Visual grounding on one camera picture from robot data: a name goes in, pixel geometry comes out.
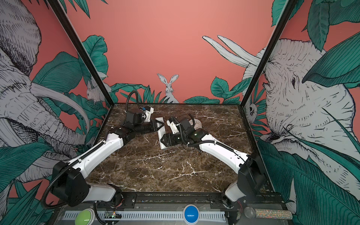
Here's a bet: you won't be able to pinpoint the white remote control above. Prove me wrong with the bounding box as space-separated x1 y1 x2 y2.
155 117 167 150

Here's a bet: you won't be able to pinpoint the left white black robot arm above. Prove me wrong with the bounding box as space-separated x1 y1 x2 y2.
40 106 164 209

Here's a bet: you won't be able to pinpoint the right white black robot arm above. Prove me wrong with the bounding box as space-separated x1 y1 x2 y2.
157 117 266 208

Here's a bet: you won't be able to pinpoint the white round alarm clock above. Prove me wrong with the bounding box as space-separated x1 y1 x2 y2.
189 119 202 130

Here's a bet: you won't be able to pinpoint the blue push button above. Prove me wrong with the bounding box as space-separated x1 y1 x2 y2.
183 204 200 225

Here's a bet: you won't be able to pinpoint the small green circuit board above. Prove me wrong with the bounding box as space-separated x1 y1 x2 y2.
104 211 122 219

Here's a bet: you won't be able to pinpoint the green push button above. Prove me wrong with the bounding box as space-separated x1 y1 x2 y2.
75 208 95 225

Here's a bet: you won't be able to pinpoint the glittery silver microphone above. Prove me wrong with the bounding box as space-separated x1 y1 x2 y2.
244 207 293 220

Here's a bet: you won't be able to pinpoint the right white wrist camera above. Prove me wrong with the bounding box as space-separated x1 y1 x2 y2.
166 117 180 135

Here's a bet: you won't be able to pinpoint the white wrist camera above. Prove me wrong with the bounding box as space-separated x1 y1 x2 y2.
166 117 180 135
141 106 154 122

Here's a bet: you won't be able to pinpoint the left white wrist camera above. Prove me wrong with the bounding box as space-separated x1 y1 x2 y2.
141 106 154 122

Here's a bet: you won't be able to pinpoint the black front mounting rail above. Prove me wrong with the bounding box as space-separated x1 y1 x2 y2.
56 192 282 210

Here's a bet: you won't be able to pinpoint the white slotted cable duct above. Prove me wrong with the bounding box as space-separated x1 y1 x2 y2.
61 210 227 222

